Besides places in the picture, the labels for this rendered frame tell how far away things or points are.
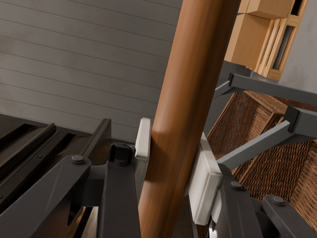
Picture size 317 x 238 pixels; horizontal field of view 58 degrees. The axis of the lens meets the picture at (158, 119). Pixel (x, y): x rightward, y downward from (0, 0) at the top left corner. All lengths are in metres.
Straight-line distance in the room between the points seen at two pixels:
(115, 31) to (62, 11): 0.67
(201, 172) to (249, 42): 3.16
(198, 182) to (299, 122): 0.42
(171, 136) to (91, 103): 3.76
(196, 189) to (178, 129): 0.03
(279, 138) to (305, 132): 0.04
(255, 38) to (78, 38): 2.10
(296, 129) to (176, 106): 0.42
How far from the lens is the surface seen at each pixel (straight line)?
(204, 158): 0.16
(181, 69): 0.15
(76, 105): 3.97
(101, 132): 1.45
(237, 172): 1.23
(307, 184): 1.17
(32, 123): 1.87
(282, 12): 2.99
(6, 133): 1.71
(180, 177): 0.17
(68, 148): 1.63
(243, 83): 1.01
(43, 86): 4.05
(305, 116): 0.56
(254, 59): 3.33
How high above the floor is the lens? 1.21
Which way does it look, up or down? 3 degrees down
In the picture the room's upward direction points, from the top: 77 degrees counter-clockwise
